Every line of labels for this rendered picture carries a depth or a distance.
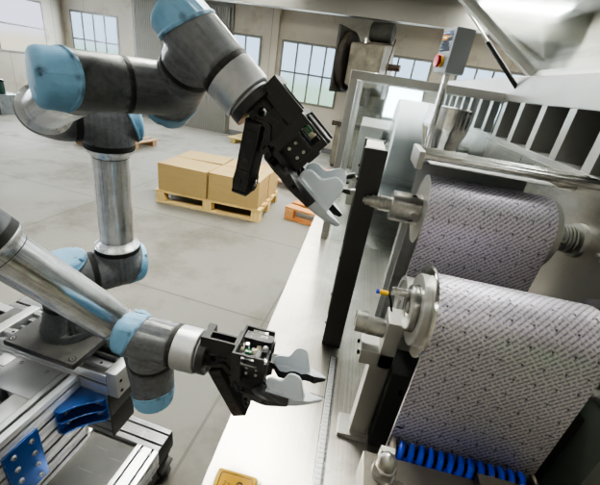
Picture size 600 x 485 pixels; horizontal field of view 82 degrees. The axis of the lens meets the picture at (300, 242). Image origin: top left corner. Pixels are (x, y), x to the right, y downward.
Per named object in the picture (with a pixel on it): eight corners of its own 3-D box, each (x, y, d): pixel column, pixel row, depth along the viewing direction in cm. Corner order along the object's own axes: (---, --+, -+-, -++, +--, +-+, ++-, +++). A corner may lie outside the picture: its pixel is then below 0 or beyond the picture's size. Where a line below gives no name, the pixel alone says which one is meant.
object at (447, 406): (388, 436, 60) (420, 355, 52) (531, 473, 57) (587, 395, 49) (388, 439, 59) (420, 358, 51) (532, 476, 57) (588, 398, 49)
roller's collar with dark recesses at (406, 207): (386, 213, 79) (393, 186, 76) (412, 218, 78) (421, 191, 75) (387, 223, 73) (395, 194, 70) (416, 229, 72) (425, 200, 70)
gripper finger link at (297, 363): (330, 360, 57) (274, 352, 57) (324, 385, 60) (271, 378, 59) (329, 346, 60) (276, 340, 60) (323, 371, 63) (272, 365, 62)
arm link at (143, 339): (136, 337, 66) (133, 300, 63) (189, 350, 65) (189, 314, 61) (108, 367, 59) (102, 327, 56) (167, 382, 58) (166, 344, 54)
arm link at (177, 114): (111, 87, 53) (126, 32, 45) (181, 92, 61) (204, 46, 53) (126, 132, 52) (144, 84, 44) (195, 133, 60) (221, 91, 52)
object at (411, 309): (398, 329, 58) (406, 285, 60) (410, 331, 58) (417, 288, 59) (409, 332, 51) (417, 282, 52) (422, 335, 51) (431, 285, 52)
